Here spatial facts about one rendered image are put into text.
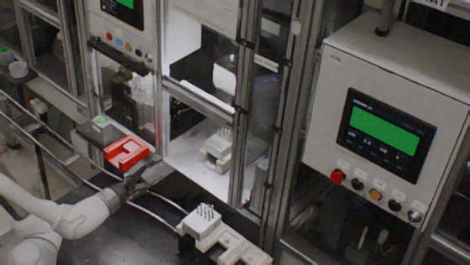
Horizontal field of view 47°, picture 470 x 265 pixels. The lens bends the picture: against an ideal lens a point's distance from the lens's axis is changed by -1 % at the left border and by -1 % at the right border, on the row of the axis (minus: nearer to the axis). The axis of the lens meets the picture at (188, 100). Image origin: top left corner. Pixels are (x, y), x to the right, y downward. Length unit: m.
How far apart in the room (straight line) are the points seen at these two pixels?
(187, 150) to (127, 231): 0.45
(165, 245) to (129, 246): 0.15
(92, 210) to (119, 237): 0.56
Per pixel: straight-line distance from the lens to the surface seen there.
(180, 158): 2.41
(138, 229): 2.44
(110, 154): 2.39
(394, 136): 1.53
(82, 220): 1.86
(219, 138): 2.33
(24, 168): 3.82
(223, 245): 2.16
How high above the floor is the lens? 2.55
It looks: 37 degrees down
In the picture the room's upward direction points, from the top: 1 degrees clockwise
